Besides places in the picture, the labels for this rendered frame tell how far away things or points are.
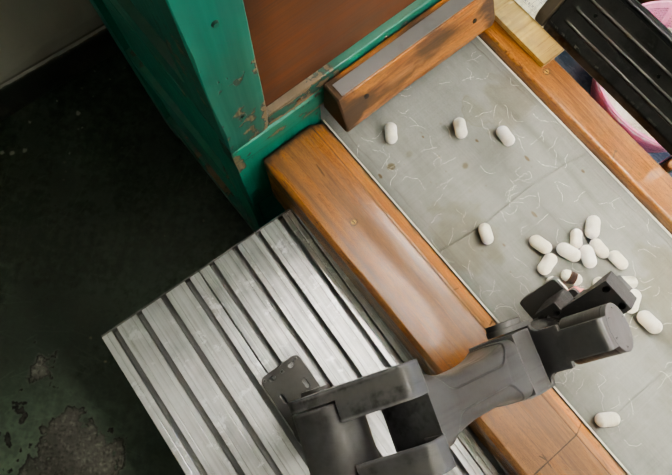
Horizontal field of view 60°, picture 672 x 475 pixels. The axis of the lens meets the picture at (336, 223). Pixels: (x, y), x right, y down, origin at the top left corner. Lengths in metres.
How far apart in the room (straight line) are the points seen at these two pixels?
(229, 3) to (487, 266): 0.54
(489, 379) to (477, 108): 0.51
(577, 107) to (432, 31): 0.27
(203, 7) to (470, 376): 0.41
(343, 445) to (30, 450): 1.33
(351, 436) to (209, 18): 0.39
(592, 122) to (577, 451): 0.49
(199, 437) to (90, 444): 0.79
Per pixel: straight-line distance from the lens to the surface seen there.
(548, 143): 1.00
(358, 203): 0.87
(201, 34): 0.59
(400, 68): 0.88
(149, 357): 0.97
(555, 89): 1.01
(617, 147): 1.01
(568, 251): 0.93
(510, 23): 1.04
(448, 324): 0.86
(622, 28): 0.67
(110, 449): 1.70
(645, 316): 0.96
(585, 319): 0.72
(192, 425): 0.95
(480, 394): 0.58
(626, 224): 1.00
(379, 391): 0.50
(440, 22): 0.91
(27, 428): 1.78
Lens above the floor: 1.60
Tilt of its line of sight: 75 degrees down
